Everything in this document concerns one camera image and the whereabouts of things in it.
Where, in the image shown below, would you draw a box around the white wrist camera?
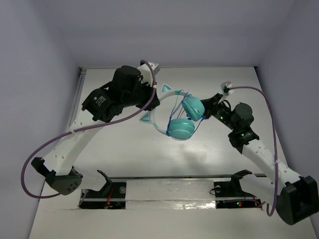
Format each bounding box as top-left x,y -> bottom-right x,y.
137,60 -> 160,87
221,81 -> 234,96

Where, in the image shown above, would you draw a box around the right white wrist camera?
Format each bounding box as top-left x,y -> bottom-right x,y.
221,81 -> 234,96

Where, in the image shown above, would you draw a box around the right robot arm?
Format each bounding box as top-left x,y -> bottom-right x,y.
201,94 -> 319,225

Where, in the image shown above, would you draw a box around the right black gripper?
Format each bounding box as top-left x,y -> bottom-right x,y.
190,93 -> 237,131

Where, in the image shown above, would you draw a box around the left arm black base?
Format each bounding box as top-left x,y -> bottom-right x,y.
78,170 -> 127,210

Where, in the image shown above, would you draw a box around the teal cat-ear headphones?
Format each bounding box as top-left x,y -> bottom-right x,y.
139,84 -> 205,141

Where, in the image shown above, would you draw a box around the aluminium rail with foil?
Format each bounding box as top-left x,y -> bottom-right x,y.
113,178 -> 230,210

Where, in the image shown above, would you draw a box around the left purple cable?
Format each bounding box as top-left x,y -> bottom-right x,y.
21,59 -> 158,209

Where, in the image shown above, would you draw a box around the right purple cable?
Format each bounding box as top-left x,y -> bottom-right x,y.
228,86 -> 279,218

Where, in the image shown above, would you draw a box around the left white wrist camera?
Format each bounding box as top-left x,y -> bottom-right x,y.
137,60 -> 160,87

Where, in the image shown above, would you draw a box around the purple cable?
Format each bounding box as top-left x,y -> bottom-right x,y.
228,86 -> 279,218
21,59 -> 158,209

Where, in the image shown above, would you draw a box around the blue headphone cable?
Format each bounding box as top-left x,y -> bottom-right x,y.
165,91 -> 207,142

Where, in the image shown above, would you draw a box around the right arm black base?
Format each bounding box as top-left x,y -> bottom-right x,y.
209,170 -> 264,209

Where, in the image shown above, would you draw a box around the left side aluminium rail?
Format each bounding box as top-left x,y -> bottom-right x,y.
68,67 -> 87,126

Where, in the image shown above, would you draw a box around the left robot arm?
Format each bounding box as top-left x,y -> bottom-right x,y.
25,60 -> 160,196

